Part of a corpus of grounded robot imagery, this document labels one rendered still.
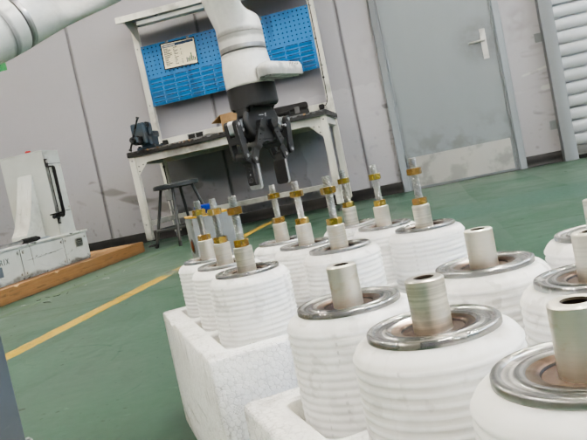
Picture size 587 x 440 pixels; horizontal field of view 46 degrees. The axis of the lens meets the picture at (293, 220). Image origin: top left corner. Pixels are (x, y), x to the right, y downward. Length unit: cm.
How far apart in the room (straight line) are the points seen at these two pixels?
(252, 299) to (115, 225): 572
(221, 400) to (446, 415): 41
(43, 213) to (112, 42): 239
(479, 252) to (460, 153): 527
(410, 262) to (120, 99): 566
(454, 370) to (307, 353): 15
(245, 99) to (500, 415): 80
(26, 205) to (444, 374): 418
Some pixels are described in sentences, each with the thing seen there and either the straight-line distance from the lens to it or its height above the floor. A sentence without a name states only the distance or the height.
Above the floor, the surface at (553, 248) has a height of 25.
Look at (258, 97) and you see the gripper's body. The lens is 102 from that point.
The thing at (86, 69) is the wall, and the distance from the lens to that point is 656.
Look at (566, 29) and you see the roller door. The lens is 592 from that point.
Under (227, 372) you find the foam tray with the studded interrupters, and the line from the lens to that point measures 73.
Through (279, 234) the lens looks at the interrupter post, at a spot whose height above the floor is 26.
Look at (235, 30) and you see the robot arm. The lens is 104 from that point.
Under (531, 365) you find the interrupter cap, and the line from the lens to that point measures 31.
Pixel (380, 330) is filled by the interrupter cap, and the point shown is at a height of 25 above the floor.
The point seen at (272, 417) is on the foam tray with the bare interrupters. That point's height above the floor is 18.
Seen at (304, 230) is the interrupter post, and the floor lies 27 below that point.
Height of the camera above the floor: 35
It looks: 4 degrees down
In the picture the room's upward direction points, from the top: 12 degrees counter-clockwise
